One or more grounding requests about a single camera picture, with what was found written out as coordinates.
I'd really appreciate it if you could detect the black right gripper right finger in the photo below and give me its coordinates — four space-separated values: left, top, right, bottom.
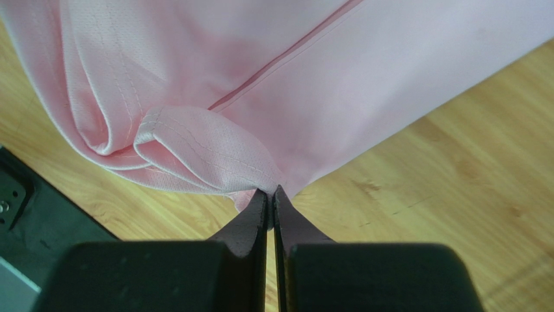
272 187 483 311

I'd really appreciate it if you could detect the pink t shirt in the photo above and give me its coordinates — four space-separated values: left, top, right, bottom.
1 1 553 210

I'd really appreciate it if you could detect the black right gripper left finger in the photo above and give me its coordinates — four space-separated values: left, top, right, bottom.
33 190 268 311

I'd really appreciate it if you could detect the black base mat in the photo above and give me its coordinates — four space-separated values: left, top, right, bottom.
1 147 118 288

